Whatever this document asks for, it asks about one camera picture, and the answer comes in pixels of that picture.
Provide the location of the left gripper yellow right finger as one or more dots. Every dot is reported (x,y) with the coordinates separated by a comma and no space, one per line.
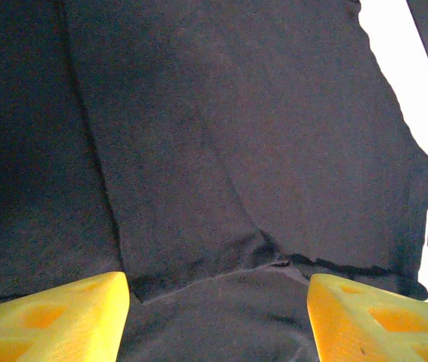
(349,332)

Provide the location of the black t-shirt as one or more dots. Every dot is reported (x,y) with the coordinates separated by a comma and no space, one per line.
(198,132)

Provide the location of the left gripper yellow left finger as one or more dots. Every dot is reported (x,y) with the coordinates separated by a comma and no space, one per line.
(66,324)

